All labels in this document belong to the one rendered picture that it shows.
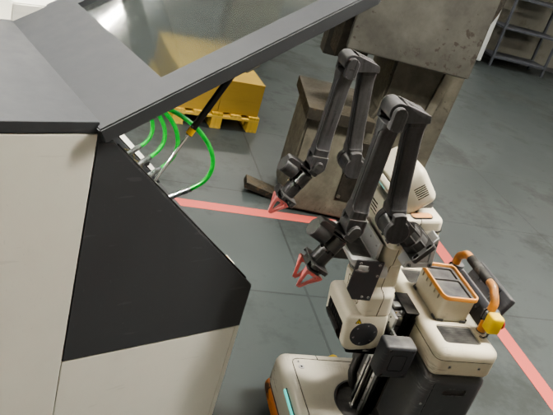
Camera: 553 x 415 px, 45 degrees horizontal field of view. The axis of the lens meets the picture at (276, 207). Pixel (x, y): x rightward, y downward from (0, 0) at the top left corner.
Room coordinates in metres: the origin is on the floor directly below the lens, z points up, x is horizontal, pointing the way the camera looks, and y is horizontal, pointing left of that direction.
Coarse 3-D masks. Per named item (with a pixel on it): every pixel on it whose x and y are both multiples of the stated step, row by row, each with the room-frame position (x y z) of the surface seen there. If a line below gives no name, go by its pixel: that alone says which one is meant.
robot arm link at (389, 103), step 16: (384, 96) 1.87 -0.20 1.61; (400, 96) 1.88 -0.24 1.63; (384, 112) 1.84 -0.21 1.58; (416, 112) 1.82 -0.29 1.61; (416, 128) 1.84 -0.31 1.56; (400, 144) 1.86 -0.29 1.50; (416, 144) 1.85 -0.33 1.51; (400, 160) 1.85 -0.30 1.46; (416, 160) 1.86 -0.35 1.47; (400, 176) 1.85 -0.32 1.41; (400, 192) 1.85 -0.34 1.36; (384, 208) 1.88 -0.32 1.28; (400, 208) 1.85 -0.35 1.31; (400, 224) 1.83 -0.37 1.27; (400, 240) 1.84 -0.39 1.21
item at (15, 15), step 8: (0, 0) 1.99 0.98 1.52; (8, 0) 1.93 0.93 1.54; (16, 0) 1.93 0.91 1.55; (24, 0) 1.95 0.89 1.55; (32, 0) 1.98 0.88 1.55; (40, 0) 2.00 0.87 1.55; (48, 0) 2.03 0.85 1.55; (0, 8) 1.98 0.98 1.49; (8, 8) 1.92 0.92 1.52; (16, 8) 1.91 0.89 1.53; (24, 8) 1.92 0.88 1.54; (32, 8) 1.93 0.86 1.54; (40, 8) 1.95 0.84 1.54; (0, 16) 1.98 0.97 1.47; (8, 16) 1.92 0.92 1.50; (16, 16) 1.91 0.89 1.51
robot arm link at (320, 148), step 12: (348, 60) 2.20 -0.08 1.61; (336, 72) 2.24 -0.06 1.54; (348, 72) 2.19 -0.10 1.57; (336, 84) 2.22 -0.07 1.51; (348, 84) 2.22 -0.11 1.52; (336, 96) 2.22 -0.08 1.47; (324, 108) 2.25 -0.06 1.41; (336, 108) 2.22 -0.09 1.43; (324, 120) 2.22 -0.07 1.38; (336, 120) 2.23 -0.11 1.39; (324, 132) 2.22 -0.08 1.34; (312, 144) 2.25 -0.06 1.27; (324, 144) 2.22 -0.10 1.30; (312, 156) 2.21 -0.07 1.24; (324, 156) 2.22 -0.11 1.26; (324, 168) 2.22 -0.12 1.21
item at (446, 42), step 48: (384, 0) 4.04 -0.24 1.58; (432, 0) 4.09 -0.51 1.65; (480, 0) 4.15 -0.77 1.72; (336, 48) 4.44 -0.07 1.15; (384, 48) 4.06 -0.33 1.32; (432, 48) 4.11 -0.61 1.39; (480, 48) 4.17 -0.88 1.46; (432, 96) 4.40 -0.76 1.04; (288, 144) 4.63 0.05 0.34; (336, 144) 4.31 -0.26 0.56; (432, 144) 4.44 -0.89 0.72; (336, 192) 4.33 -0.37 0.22
